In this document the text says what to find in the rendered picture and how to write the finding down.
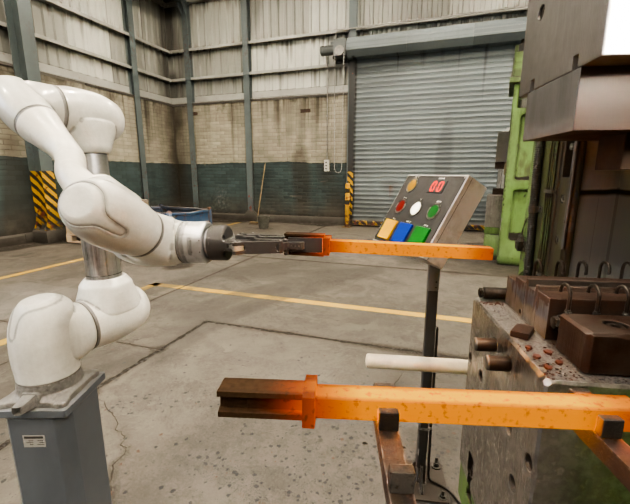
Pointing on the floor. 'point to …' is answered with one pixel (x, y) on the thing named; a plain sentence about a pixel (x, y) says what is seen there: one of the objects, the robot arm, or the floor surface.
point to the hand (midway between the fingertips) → (306, 243)
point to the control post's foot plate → (425, 493)
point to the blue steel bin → (185, 213)
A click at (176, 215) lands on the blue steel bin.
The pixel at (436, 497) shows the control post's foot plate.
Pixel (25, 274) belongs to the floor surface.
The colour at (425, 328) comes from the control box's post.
